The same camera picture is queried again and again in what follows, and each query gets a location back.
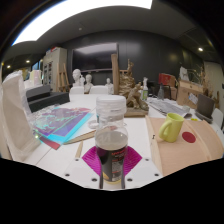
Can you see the flat round red coaster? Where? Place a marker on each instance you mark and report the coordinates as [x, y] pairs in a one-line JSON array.
[[189, 137]]

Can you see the white plaster bust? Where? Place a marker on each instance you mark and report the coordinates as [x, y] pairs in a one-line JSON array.
[[77, 77], [88, 85], [109, 87]]

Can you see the white plastic bag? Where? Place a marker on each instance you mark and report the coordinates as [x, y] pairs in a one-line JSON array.
[[16, 116]]

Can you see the black box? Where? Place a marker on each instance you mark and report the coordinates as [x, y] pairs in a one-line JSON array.
[[46, 98]]

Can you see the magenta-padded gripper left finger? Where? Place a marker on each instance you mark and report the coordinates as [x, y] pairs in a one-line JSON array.
[[80, 170]]

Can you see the colourful printed sheets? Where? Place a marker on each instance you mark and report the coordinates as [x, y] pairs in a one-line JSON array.
[[60, 125]]

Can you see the wooden paintbrush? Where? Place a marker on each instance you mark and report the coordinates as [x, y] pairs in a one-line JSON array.
[[81, 136]]

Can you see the wooden easel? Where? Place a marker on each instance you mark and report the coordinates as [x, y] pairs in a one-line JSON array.
[[61, 80]]

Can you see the grey glass bottle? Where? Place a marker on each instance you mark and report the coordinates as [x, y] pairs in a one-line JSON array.
[[160, 92]]

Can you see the white chair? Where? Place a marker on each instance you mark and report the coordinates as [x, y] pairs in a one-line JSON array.
[[98, 90], [76, 90], [218, 118]]

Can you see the black wall screen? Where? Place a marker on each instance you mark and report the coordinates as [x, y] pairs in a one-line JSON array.
[[95, 56]]

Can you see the lime green mug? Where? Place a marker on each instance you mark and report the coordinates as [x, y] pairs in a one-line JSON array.
[[173, 128]]

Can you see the clear drink bottle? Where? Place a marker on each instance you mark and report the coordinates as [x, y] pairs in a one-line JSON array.
[[111, 143]]

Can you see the golden figure sculpture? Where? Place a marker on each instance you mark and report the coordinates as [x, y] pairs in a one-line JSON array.
[[128, 86]]

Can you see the red box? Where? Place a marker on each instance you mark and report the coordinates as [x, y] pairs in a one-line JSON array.
[[166, 80]]

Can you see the recessed ceiling spotlights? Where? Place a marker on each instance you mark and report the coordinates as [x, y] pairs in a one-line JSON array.
[[200, 49]]

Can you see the white shelf cabinet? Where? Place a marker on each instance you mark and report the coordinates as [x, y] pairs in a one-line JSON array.
[[53, 66]]

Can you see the beige canvas mat, wooden strips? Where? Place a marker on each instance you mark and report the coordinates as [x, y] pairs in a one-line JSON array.
[[186, 156]]

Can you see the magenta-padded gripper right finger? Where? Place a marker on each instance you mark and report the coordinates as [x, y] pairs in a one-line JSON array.
[[143, 171]]

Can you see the white ceiling light panel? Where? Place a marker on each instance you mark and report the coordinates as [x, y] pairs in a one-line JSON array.
[[66, 16]]

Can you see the grey plant saucer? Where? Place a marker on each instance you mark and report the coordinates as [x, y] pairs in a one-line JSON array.
[[203, 118]]

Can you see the small glass jar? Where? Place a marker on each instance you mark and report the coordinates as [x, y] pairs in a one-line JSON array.
[[92, 124]]

